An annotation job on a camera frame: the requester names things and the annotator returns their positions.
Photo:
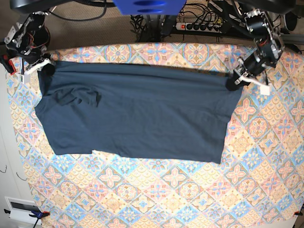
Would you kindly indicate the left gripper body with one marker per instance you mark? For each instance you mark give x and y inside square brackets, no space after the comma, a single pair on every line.
[251,67]

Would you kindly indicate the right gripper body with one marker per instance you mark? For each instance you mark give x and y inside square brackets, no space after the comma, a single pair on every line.
[35,60]

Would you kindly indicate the dark blue t-shirt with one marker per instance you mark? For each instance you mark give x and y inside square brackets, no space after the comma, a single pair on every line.
[135,111]

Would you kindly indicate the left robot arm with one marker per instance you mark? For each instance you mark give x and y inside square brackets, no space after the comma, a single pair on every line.
[269,48]

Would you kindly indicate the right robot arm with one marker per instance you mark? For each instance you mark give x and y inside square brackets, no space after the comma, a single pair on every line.
[28,39]

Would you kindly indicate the black round stand base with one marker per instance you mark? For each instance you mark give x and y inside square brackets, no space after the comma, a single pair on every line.
[44,37]

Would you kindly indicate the white power strip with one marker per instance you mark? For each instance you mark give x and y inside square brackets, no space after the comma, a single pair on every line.
[183,26]

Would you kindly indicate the black speaker upper right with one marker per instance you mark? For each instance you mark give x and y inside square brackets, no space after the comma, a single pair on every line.
[290,20]

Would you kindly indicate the patterned tablecloth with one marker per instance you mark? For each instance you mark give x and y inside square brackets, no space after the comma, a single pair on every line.
[260,179]

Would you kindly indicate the orange clamp lower right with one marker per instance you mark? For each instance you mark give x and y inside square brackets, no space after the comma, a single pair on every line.
[298,213]

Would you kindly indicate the blue orange clamp lower left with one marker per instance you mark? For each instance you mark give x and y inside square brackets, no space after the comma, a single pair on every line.
[38,214]

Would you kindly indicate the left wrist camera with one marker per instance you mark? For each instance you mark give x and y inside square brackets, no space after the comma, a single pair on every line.
[264,90]

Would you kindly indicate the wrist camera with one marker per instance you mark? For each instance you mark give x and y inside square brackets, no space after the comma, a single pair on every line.
[264,90]
[25,78]

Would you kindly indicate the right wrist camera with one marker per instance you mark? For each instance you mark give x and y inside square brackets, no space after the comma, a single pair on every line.
[25,78]

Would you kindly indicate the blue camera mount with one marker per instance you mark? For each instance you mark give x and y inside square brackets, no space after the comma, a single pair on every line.
[149,7]

